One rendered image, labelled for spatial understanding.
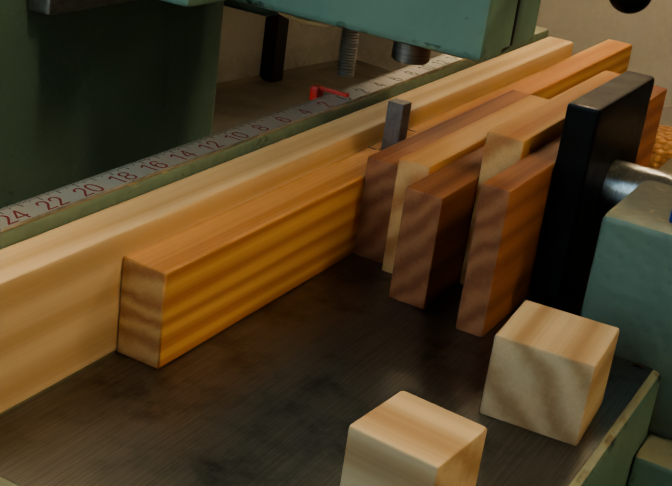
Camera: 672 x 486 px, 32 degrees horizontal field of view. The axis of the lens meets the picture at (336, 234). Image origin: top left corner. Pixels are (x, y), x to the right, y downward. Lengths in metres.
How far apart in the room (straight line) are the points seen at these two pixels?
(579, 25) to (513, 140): 3.69
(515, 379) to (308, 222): 0.13
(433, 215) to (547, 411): 0.11
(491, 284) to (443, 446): 0.15
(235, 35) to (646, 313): 3.71
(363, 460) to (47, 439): 0.11
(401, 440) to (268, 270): 0.16
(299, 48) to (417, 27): 3.92
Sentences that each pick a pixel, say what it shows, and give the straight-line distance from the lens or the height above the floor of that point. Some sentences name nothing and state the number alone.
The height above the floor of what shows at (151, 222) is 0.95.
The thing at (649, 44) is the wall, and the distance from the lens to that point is 4.11.
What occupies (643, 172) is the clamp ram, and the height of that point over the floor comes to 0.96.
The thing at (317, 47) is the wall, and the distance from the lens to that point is 4.55.
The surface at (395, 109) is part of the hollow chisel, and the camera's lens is 0.59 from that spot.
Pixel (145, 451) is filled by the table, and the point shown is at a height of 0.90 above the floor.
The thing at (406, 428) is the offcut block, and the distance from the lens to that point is 0.36.
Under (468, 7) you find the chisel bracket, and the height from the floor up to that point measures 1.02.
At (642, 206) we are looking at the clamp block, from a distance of 0.52.
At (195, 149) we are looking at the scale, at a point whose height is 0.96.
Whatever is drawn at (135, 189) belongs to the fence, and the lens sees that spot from 0.47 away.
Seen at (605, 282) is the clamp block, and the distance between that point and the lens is 0.51.
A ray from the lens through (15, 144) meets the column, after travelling 0.65.
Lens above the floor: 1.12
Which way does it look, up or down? 22 degrees down
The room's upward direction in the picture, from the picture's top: 8 degrees clockwise
